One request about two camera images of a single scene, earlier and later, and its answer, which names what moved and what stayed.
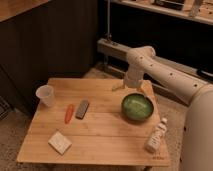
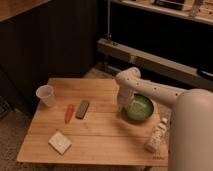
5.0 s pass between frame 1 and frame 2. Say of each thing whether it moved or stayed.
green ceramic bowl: stayed
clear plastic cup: stayed
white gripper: moved
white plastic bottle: stayed
